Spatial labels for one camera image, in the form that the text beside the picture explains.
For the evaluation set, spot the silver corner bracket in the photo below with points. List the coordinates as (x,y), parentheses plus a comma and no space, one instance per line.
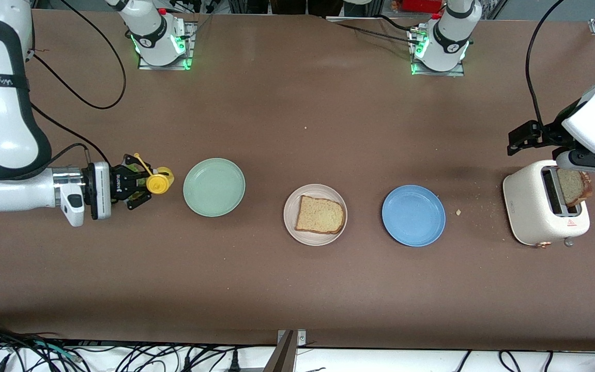
(301,338)

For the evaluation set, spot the white two-slot toaster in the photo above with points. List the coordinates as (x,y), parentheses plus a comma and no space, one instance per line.
(527,201)

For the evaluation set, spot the yellow mustard squeeze bottle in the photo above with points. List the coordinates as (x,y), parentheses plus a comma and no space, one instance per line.
(158,183)

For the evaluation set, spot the black power plug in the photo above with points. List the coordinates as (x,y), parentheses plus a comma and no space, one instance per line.
(234,364)

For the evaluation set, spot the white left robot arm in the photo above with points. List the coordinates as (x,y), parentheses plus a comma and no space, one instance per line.
(449,36)

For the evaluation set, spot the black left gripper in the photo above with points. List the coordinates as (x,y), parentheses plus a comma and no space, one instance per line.
(546,133)

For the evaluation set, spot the mint green plate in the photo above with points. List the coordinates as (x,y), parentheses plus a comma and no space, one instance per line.
(214,187)

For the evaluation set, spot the red box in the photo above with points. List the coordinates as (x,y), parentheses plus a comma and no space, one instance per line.
(421,5)

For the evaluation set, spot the blue plate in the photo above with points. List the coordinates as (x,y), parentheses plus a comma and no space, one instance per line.
(413,216)

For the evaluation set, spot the grey metal post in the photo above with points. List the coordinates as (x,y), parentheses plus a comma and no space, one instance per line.
(283,356)

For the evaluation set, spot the green lettuce leaf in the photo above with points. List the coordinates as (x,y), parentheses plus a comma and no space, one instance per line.
(141,196)

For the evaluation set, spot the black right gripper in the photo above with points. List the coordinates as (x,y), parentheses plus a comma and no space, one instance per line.
(120,186)

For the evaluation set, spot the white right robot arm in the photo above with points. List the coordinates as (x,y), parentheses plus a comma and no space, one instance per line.
(8,129)

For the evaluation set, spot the beige plate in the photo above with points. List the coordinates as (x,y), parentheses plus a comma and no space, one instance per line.
(313,239)

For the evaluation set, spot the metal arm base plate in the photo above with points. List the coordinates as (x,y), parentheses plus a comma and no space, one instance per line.
(439,73)
(190,49)

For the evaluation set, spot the brown bread slice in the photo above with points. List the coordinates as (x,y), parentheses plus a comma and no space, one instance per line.
(572,188)
(320,214)

